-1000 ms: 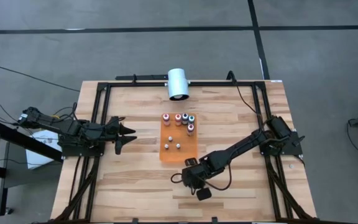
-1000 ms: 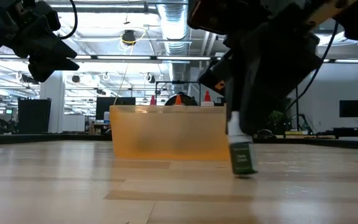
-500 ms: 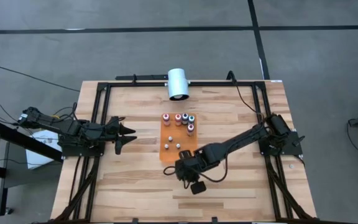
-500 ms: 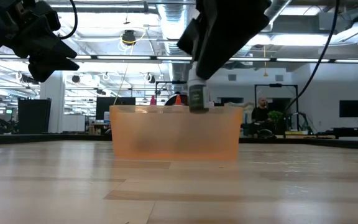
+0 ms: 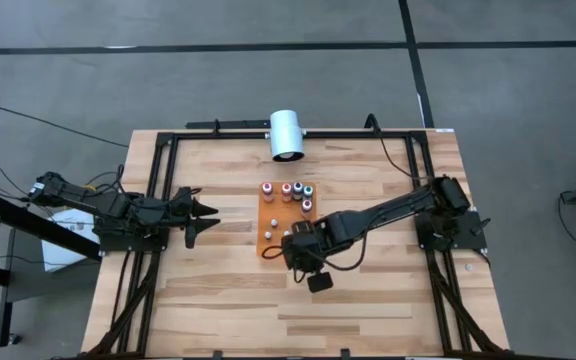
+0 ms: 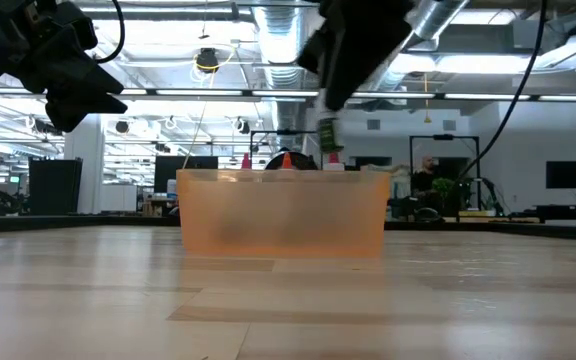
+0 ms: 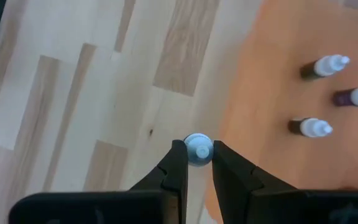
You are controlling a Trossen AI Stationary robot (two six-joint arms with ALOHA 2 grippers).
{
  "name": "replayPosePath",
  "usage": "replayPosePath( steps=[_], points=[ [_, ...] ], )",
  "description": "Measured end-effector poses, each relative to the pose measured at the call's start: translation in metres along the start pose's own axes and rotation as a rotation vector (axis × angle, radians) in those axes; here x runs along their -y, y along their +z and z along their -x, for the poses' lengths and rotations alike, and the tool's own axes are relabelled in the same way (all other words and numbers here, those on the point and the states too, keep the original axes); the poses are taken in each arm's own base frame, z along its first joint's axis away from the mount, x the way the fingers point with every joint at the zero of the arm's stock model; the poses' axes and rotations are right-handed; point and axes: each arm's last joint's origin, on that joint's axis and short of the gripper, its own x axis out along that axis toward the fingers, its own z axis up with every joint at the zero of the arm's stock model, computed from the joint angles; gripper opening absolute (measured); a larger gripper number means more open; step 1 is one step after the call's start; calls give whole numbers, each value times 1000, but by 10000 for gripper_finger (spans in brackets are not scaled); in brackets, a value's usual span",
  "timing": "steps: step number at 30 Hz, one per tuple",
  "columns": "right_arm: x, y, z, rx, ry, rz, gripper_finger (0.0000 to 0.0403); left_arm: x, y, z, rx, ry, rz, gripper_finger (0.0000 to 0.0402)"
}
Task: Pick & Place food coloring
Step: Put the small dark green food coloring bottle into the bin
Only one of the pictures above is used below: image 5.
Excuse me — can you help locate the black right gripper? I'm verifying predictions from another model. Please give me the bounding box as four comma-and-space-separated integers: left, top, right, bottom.
280, 220, 335, 295

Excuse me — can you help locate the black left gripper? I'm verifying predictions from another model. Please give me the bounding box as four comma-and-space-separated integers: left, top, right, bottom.
166, 186, 221, 250

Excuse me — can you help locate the translucent orange plastic tray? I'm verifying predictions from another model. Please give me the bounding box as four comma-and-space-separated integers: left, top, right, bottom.
256, 180, 319, 259

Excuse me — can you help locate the black flat bar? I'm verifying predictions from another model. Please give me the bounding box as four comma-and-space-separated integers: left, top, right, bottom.
185, 118, 272, 130

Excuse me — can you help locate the white paper sheet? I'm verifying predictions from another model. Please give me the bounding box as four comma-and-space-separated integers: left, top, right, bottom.
41, 207, 100, 274

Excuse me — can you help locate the black desk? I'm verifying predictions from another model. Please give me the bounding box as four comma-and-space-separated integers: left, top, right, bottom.
0, 189, 102, 261

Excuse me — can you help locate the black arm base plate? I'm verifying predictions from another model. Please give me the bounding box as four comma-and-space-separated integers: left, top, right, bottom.
92, 219, 169, 253
415, 209, 489, 251

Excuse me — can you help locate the white cylindrical camera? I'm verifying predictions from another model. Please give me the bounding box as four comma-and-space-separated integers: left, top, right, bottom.
265, 109, 307, 164

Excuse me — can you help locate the black metal table frame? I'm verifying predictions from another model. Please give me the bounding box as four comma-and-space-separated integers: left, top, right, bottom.
80, 128, 514, 360

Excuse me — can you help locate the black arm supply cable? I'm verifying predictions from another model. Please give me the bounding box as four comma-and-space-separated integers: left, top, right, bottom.
367, 113, 434, 182

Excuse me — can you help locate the black stand post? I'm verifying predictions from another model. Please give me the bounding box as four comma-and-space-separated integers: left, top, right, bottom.
0, 227, 24, 349

